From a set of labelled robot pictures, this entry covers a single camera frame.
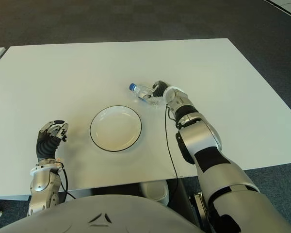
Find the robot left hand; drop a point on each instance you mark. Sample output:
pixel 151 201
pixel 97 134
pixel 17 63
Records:
pixel 46 145

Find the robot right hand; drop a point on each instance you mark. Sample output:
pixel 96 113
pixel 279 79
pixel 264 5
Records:
pixel 160 88

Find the clear water bottle blue cap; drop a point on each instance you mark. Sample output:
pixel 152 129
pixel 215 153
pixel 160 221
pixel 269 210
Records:
pixel 140 91

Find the robot left arm silver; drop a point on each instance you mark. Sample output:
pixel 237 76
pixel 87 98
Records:
pixel 42 179

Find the robot right arm silver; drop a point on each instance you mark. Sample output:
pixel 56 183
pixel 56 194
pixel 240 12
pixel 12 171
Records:
pixel 198 136

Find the white plate black rim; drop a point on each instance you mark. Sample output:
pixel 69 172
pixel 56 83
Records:
pixel 115 129

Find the grey robot torso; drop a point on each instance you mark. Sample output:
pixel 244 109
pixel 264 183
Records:
pixel 99 216

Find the dark metal table leg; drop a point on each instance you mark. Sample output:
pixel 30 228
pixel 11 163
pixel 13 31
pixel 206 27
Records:
pixel 182 201

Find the metal floor bracket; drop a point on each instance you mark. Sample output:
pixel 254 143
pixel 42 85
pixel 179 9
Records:
pixel 199 208

